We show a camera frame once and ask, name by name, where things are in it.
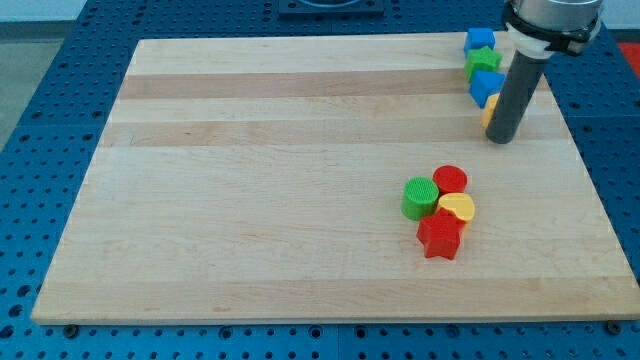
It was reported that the blue triangular block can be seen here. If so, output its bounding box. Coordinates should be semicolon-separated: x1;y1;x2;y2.
469;70;506;108

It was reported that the red object at edge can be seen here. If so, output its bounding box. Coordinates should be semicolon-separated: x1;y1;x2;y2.
618;42;640;77

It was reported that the blue cube block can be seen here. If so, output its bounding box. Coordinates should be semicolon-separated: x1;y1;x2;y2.
463;27;496;56

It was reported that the red star block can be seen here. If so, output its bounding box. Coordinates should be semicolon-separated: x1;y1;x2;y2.
416;209;466;260

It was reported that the yellow heart block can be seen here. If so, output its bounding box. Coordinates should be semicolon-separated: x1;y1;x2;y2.
436;193;476;237

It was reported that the green star block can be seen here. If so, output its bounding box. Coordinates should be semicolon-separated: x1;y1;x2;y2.
464;46;503;83

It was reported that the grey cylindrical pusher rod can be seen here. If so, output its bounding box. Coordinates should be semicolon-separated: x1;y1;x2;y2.
485;51;548;144

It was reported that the wooden board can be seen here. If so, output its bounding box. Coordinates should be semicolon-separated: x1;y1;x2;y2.
31;33;639;325

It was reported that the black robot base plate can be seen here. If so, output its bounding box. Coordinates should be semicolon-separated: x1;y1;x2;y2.
276;0;385;17

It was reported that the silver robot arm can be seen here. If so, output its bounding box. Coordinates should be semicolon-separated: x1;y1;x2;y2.
502;0;603;60

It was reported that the green cylinder block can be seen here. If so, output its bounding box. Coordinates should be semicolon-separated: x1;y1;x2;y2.
401;177;439;221

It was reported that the red cylinder block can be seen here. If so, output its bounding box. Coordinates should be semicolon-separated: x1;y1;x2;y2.
432;165;468;195

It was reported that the yellow block behind rod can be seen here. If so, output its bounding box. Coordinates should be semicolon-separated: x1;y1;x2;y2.
481;93;500;129

